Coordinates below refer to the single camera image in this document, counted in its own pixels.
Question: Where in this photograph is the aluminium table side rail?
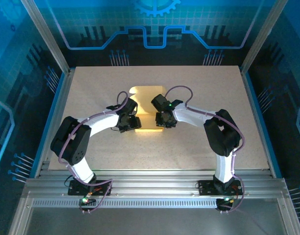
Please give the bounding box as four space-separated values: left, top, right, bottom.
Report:
33 68 76 178
239 66 283 178

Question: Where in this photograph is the yellow paper box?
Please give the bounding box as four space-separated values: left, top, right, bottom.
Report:
129 85 165 133

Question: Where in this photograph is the aluminium frame post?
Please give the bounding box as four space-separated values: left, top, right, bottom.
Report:
20 0 71 74
240 0 289 73

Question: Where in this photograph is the slotted grey cable duct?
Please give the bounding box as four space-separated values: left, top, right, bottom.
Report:
32 199 223 209

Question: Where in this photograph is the aluminium mounting rail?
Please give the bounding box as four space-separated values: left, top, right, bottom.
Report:
24 168 289 200

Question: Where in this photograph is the small controller board with LEDs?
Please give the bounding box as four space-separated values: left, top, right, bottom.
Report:
216 197 235 208
78 195 97 206

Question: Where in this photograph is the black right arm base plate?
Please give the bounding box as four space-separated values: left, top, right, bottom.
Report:
196 180 243 196

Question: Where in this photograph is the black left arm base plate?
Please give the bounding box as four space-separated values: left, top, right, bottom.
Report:
67 180 113 196

